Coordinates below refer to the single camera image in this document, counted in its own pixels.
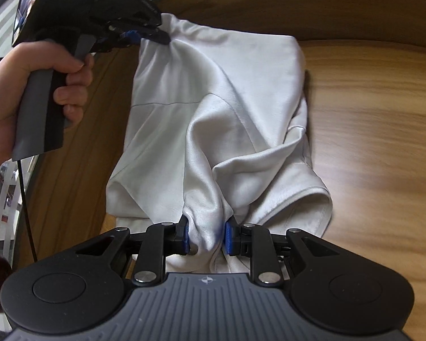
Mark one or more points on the white satin shirt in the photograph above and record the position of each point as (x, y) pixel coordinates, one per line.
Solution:
(216, 113)

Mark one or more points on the person's left hand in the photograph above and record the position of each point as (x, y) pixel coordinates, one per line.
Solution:
(7, 96)

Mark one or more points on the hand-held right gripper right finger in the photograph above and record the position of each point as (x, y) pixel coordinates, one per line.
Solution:
(228, 239)

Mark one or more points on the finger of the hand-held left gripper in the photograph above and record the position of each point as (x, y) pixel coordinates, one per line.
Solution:
(129, 36)
(158, 35)

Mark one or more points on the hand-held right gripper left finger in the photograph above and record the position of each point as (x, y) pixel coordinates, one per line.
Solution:
(185, 238)

